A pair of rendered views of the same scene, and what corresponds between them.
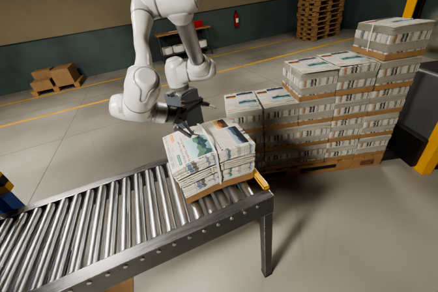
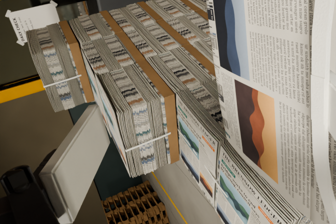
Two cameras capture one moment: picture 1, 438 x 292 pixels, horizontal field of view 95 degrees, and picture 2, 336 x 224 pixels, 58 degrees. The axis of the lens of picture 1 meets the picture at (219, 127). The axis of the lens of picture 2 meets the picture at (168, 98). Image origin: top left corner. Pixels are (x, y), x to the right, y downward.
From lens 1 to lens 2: 82 cm
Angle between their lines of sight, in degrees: 47
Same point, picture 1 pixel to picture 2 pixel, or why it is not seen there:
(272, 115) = not seen: hidden behind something
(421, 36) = (44, 31)
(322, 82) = (126, 82)
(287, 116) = (215, 97)
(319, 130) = not seen: hidden behind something
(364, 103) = (145, 29)
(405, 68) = (85, 23)
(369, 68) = (90, 47)
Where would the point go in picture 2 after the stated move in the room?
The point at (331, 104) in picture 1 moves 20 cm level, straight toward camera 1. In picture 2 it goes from (161, 56) to (169, 32)
